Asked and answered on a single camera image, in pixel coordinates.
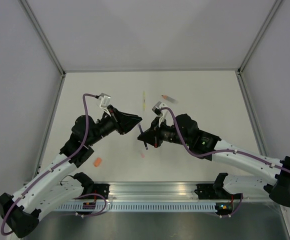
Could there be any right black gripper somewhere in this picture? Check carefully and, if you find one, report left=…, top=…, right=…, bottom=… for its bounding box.
left=138, top=116, right=190, bottom=148

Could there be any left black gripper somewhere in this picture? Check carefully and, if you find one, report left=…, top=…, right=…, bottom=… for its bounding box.
left=87, top=104, right=143, bottom=146

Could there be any purple ink pen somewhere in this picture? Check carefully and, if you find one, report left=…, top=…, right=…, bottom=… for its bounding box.
left=138, top=123, right=149, bottom=150

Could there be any orange marker with clear cap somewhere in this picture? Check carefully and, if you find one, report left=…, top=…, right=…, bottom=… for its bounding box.
left=161, top=95, right=178, bottom=104

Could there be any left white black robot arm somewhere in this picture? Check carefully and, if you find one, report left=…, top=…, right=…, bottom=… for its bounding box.
left=0, top=105, right=142, bottom=239

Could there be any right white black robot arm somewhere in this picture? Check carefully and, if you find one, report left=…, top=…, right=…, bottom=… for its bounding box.
left=137, top=114, right=290, bottom=208

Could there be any yellow highlighter pen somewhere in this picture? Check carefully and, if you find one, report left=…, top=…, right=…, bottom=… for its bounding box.
left=142, top=91, right=146, bottom=112

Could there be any orange marker cap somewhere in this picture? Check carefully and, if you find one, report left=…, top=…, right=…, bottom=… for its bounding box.
left=93, top=157, right=102, bottom=167

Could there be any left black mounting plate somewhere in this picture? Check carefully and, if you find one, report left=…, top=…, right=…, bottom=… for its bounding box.
left=92, top=183, right=111, bottom=200

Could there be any black mounting plate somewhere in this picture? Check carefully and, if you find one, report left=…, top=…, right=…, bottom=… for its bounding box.
left=92, top=183, right=111, bottom=200
left=194, top=183, right=219, bottom=200

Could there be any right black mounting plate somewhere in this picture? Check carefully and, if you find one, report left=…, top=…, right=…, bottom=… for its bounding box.
left=194, top=183, right=219, bottom=200

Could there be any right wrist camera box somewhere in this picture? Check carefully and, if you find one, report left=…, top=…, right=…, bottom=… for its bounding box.
left=152, top=101, right=167, bottom=127

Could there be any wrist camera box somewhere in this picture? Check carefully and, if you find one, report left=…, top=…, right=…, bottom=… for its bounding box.
left=98, top=93, right=112, bottom=108
left=152, top=101, right=167, bottom=127

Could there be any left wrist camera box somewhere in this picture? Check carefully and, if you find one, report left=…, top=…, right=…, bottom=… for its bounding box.
left=98, top=93, right=112, bottom=108

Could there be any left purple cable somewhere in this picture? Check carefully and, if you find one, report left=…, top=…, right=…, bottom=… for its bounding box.
left=0, top=93, right=111, bottom=236

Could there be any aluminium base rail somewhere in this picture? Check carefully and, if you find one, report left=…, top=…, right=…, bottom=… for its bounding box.
left=95, top=182, right=232, bottom=202

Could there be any white slotted cable duct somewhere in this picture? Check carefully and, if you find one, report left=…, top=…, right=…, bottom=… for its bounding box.
left=55, top=201, right=217, bottom=213

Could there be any left aluminium frame post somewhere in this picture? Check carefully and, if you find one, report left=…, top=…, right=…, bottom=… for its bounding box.
left=18, top=0, right=66, bottom=77

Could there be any aluminium frame post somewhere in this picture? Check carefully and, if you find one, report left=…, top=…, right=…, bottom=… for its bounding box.
left=236, top=0, right=284, bottom=75
left=18, top=0, right=66, bottom=77

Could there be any right aluminium frame post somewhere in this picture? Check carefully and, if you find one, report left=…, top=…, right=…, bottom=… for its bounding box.
left=236, top=0, right=284, bottom=75

